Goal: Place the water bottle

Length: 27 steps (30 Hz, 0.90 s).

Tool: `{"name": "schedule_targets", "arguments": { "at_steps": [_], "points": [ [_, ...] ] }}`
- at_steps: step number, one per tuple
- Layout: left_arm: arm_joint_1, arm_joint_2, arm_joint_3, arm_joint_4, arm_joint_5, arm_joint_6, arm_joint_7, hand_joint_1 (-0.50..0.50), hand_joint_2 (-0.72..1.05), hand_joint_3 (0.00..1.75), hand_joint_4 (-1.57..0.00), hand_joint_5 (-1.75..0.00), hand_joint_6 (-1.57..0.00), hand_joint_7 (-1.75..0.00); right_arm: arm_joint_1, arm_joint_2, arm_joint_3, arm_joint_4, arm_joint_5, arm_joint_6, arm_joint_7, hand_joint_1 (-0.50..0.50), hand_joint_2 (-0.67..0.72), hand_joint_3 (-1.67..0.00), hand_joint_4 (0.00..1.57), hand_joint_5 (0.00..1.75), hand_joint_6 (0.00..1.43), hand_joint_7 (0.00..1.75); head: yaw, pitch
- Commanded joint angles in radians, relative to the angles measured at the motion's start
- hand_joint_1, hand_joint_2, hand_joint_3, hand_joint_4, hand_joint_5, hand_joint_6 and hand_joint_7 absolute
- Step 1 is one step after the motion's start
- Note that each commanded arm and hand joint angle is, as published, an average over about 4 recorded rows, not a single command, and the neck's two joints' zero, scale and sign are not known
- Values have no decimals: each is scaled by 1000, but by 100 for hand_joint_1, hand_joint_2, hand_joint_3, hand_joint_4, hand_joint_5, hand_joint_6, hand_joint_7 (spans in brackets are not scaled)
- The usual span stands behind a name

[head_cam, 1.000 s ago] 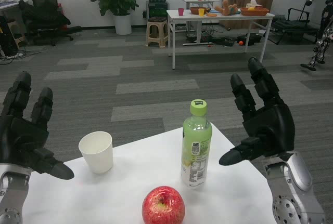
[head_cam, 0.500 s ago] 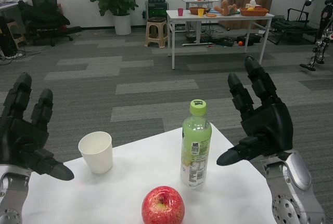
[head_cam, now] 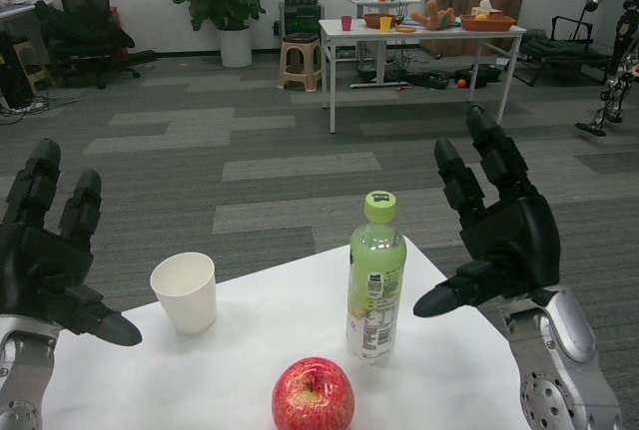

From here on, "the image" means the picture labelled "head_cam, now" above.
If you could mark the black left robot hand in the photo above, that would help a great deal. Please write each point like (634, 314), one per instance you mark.
(40, 270)

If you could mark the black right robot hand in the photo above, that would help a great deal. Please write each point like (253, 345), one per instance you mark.
(519, 245)

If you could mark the green drink bottle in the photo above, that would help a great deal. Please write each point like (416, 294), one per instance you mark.
(377, 270)

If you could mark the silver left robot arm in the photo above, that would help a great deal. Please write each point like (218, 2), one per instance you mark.
(20, 375)

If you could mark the white paper cup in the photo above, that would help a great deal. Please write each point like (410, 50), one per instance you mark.
(184, 300)

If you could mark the white power strip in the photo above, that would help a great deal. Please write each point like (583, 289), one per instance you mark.
(31, 107)

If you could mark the black floor bag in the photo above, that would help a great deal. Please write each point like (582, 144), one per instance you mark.
(479, 77)

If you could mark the black electronics pile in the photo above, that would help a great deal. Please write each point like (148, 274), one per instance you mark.
(429, 82)

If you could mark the black cabinet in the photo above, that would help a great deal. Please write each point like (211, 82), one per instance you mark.
(12, 76)

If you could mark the black folding cot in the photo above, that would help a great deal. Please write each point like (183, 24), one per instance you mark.
(564, 53)

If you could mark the small wooden stool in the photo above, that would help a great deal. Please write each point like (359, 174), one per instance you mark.
(32, 63)

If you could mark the orange woven tray basket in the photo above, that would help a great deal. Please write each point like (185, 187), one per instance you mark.
(489, 26)

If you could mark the tissue box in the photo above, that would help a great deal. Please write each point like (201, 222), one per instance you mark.
(488, 8)

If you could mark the orange plush toy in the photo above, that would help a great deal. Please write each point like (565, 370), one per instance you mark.
(433, 17)

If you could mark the large brown cardboard box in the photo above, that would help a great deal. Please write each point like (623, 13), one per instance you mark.
(514, 1)

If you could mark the black office chair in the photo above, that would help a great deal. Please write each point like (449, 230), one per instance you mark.
(82, 26)

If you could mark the red apple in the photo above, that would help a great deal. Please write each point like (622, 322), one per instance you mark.
(313, 397)

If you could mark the yellow cup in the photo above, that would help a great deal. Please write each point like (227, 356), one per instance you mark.
(386, 25)

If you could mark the white cluttered desk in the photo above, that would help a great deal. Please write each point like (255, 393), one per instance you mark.
(15, 10)

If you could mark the white folding table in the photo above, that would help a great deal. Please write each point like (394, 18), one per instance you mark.
(357, 34)

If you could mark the brown wicker bowl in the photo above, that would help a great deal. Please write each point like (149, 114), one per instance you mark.
(371, 22)

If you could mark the pink cup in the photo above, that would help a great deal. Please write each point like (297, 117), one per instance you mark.
(347, 24)

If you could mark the white desk with black boxes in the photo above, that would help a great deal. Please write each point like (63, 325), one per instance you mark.
(362, 1)

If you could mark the white plant pot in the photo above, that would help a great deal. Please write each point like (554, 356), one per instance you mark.
(235, 48)

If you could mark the beige plastic stool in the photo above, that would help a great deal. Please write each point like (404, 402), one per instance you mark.
(299, 41)

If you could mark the black and green equipment rack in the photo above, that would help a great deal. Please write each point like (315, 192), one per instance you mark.
(301, 11)

